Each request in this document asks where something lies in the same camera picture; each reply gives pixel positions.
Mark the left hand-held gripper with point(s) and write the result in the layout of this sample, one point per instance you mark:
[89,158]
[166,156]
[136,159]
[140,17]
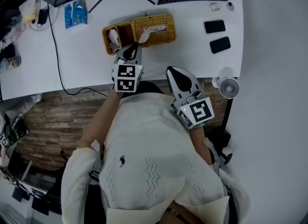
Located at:
[126,73]

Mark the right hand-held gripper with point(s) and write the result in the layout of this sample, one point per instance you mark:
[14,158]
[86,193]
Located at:
[199,112]

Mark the white tissue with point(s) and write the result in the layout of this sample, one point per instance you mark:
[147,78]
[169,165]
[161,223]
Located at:
[145,35]
[113,38]

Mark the person's left forearm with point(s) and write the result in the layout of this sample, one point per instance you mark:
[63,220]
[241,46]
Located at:
[103,119]

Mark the person's right forearm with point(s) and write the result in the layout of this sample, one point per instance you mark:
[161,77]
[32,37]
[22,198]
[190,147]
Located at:
[199,143]

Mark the crumpled white tissue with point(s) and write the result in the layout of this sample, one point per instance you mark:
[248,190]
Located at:
[113,38]

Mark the wicker tissue box basket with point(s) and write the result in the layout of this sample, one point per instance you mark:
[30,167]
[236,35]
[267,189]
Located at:
[161,35]

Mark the blue tissue packet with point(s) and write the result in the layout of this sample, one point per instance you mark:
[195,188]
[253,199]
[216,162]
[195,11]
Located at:
[75,13]

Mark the white desk fan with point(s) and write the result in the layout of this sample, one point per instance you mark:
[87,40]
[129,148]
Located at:
[229,88]

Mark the black smartphone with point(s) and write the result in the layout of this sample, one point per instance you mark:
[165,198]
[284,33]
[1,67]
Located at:
[214,26]
[220,45]

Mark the black office chair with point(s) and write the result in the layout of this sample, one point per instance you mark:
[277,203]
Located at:
[221,143]

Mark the person's white knit top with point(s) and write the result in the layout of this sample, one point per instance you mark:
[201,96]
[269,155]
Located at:
[154,150]

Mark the small round white device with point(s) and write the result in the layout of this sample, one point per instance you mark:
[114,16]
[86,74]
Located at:
[230,6]

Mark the black charger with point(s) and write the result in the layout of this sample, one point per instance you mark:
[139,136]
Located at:
[42,16]

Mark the glass jar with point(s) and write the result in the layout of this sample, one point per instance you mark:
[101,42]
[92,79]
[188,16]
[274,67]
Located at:
[12,62]

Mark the black and green bag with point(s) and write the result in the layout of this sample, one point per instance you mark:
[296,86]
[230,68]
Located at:
[18,131]

